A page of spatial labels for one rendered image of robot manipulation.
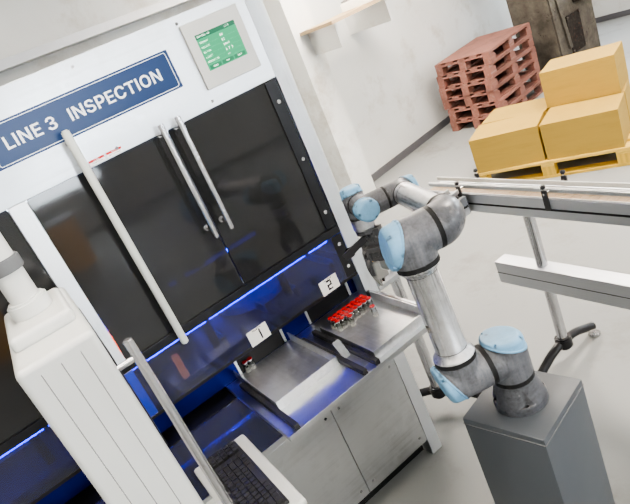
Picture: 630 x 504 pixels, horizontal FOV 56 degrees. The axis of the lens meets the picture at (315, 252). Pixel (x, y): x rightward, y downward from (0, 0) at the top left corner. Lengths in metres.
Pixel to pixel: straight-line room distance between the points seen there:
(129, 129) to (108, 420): 0.90
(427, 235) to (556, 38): 6.81
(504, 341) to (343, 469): 1.16
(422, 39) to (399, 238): 6.28
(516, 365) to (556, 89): 3.96
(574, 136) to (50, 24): 4.00
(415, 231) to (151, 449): 0.82
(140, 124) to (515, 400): 1.37
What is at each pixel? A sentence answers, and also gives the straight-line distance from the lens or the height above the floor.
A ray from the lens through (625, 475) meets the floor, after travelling 2.67.
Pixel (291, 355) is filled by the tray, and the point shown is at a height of 0.88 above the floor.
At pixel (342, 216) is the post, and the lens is 2.28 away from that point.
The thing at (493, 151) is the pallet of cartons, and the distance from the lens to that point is 5.27.
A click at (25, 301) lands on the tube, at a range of 1.58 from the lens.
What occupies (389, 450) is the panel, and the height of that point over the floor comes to 0.19.
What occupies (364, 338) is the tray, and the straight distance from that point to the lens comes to 2.14.
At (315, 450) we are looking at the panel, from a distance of 2.48.
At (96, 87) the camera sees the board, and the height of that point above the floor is 2.00.
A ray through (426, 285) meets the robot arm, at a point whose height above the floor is 1.26.
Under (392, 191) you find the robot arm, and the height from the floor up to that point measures 1.38.
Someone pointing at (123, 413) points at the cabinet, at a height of 1.34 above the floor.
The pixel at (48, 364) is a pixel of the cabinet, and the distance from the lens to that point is 1.40.
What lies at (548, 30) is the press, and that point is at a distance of 8.18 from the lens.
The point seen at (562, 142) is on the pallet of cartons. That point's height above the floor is 0.27.
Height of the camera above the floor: 1.98
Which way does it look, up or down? 21 degrees down
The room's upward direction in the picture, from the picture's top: 24 degrees counter-clockwise
